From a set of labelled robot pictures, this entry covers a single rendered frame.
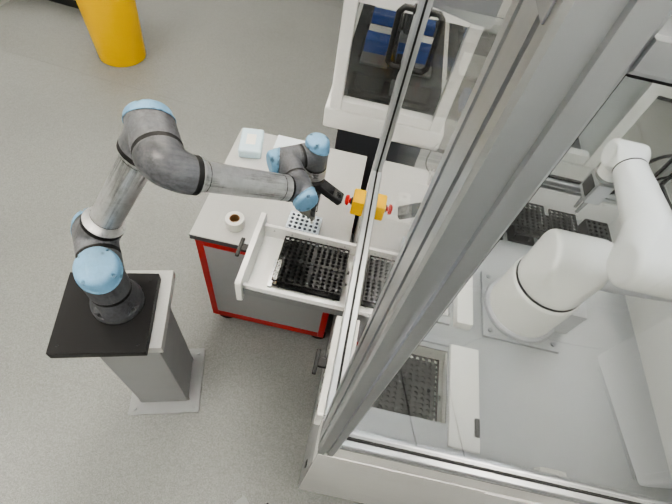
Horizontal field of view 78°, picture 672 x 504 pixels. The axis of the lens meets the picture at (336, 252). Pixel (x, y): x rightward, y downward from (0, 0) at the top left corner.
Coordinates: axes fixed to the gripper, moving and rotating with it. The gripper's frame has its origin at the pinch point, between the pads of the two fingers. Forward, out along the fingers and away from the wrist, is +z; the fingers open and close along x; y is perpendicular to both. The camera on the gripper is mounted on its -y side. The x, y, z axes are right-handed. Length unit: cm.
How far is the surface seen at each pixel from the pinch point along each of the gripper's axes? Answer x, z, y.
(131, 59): -171, 78, 177
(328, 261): 20.5, -2.9, -9.3
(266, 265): 25.7, 0.6, 10.6
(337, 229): -2.4, 8.2, -9.2
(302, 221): -0.7, 6.3, 4.5
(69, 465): 91, 84, 75
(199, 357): 35, 83, 42
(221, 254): 14.4, 19.2, 32.2
